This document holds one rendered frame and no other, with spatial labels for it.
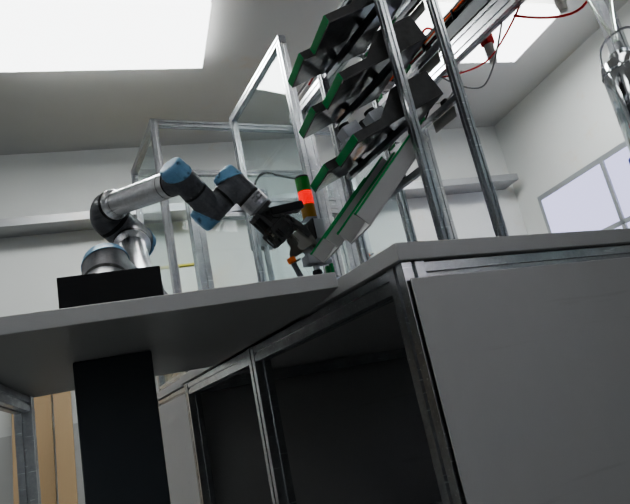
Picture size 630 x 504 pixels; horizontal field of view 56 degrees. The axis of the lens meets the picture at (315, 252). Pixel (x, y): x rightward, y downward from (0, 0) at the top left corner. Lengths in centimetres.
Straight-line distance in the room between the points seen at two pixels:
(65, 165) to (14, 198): 45
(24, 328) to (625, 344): 104
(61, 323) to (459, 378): 62
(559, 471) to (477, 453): 16
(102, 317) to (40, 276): 383
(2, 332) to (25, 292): 380
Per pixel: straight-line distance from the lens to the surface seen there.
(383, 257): 98
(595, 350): 118
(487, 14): 274
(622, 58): 193
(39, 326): 99
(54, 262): 483
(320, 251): 152
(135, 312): 99
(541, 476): 104
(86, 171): 507
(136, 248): 184
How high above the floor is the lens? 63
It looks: 15 degrees up
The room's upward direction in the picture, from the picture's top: 12 degrees counter-clockwise
